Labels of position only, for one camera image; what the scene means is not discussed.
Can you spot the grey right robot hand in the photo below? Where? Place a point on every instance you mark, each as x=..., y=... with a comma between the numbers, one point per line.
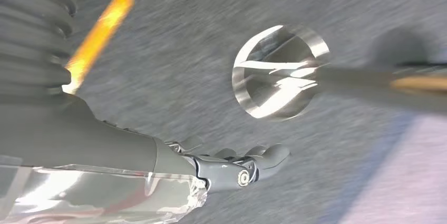
x=87, y=142

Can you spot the clear plastic cover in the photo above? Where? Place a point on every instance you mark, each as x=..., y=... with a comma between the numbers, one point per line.
x=104, y=198

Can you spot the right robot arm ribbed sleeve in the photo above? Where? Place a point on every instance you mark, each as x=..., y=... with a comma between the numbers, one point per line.
x=31, y=34

